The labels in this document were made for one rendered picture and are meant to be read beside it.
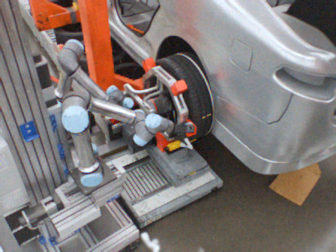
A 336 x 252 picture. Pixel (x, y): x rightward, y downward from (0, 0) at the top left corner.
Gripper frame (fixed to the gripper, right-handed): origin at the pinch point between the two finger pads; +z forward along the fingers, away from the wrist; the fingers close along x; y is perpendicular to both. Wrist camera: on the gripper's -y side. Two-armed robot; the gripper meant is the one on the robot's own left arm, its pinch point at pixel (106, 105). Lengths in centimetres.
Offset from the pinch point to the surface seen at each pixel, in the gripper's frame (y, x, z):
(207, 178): 12, 111, -10
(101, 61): -29.9, -16.1, 5.8
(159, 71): -30.1, 10.9, -36.0
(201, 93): -22, 34, -61
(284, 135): 1, 53, -120
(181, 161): 8, 84, -1
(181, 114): -4, 30, -53
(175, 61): -40, 15, -44
